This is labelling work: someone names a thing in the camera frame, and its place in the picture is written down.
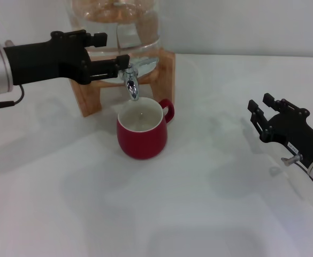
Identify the wooden dispenser stand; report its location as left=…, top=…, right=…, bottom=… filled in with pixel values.
left=70, top=47, right=176, bottom=118

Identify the glass water dispenser jar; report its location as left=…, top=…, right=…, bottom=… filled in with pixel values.
left=66, top=0, right=162, bottom=84

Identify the thin right wrist cable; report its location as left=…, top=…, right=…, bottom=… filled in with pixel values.
left=296, top=162, right=313, bottom=188

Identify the metal pin on right gripper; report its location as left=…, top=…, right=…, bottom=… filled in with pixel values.
left=280, top=153, right=303, bottom=165

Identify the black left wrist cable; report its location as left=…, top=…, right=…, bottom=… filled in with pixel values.
left=0, top=85, right=26, bottom=111

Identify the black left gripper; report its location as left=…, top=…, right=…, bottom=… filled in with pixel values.
left=3, top=30, right=131, bottom=87

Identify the red ceramic cup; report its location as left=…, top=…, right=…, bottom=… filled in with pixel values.
left=116, top=97, right=175, bottom=161

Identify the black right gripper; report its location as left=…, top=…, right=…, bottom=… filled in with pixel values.
left=247, top=92, right=313, bottom=168

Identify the chrome faucet with lever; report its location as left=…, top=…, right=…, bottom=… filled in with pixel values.
left=118, top=57, right=158, bottom=102

